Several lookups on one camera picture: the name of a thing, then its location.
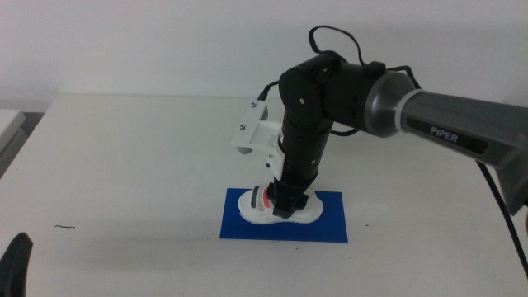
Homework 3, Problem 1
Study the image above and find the small white shoe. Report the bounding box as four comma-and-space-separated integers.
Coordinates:
238, 185, 323, 225

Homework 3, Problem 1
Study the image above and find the blue rectangular mat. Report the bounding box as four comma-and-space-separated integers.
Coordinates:
219, 187, 349, 243

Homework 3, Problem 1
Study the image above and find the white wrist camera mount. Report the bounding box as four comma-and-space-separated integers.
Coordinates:
229, 100, 286, 182

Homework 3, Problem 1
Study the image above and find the thin black camera cable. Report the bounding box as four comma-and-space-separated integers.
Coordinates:
257, 25, 422, 138

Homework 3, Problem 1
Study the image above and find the thick black braided cable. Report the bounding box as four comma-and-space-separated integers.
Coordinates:
476, 160, 528, 280

